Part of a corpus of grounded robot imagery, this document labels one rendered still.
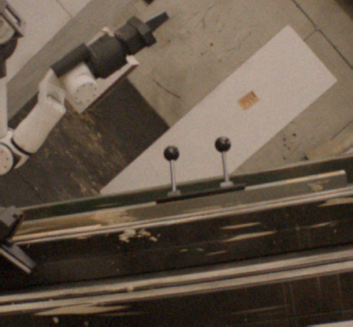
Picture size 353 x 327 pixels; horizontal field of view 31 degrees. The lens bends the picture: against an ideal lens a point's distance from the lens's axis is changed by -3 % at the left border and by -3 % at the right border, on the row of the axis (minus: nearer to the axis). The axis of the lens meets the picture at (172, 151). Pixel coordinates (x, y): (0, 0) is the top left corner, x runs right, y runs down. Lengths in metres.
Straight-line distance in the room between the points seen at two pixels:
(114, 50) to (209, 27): 8.05
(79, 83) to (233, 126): 3.71
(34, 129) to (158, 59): 8.10
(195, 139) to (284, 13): 4.66
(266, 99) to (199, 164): 0.74
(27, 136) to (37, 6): 2.34
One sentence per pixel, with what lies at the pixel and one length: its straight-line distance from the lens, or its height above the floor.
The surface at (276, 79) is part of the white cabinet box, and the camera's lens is 5.06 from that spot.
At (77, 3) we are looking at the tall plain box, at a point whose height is 1.17.
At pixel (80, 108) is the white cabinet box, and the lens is 6.50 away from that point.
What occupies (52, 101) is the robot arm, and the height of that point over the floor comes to 1.32.
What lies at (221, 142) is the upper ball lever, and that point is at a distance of 1.45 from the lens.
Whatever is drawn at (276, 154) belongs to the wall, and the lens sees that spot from 9.57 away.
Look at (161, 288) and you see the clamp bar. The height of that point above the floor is 1.54.
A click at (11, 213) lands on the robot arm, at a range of 0.98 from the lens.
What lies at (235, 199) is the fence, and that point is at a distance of 1.40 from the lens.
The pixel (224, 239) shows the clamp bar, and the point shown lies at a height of 1.53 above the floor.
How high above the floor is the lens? 1.75
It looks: 12 degrees down
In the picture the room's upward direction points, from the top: 49 degrees clockwise
